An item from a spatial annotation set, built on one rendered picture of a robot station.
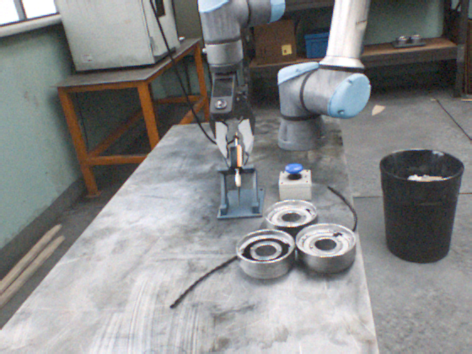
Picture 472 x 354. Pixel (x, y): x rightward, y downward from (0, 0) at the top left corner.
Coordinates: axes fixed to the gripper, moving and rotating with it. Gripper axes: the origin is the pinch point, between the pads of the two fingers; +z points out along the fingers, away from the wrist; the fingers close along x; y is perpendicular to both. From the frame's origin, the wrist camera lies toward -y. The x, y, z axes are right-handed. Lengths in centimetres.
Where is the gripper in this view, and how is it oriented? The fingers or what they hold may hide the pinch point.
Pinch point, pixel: (236, 153)
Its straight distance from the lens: 101.3
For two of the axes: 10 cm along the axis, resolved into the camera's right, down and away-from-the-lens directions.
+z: 1.3, 9.0, 4.1
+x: -9.9, 0.7, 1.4
